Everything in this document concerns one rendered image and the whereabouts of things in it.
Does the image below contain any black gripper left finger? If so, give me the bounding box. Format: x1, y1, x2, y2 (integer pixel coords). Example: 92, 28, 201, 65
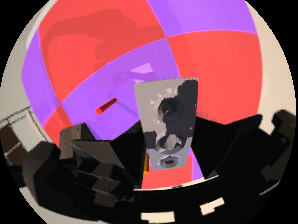
69, 120, 148, 189

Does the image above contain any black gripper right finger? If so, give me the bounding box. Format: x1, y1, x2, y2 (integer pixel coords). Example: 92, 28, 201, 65
190, 113, 262, 180

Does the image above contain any red peg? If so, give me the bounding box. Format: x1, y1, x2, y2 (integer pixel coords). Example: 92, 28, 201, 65
96, 97, 117, 115

